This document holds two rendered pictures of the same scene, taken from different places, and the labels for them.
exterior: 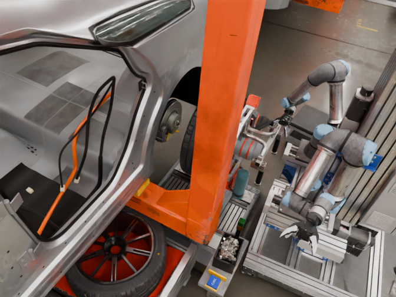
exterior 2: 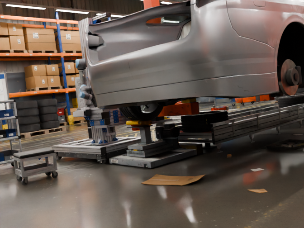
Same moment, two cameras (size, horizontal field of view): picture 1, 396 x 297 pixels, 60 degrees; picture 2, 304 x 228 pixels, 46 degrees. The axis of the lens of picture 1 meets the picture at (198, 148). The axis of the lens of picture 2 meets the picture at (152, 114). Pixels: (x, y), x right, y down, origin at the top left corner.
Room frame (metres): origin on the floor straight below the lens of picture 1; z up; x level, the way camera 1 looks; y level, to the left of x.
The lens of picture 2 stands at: (5.91, 1.95, 0.83)
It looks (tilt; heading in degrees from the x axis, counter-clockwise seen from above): 3 degrees down; 205
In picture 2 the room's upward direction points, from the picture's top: 7 degrees counter-clockwise
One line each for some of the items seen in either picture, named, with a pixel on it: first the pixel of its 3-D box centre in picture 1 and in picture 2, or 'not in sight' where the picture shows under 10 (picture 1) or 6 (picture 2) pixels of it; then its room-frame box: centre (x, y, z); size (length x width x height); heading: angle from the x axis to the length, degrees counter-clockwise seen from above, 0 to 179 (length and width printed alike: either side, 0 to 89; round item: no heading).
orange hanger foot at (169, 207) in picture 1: (157, 195); (179, 102); (1.35, 0.23, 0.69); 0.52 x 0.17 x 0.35; 67
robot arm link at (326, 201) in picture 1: (323, 205); not in sight; (1.02, -0.63, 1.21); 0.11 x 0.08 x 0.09; 146
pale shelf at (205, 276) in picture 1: (224, 261); (158, 121); (1.07, -0.25, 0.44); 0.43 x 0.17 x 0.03; 157
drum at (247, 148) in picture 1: (247, 148); not in sight; (1.72, -0.34, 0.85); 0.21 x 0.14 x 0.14; 67
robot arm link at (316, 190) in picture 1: (309, 188); not in sight; (1.31, -0.67, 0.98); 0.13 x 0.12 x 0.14; 56
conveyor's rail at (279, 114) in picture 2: not in sight; (264, 119); (0.40, 1.18, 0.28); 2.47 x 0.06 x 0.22; 157
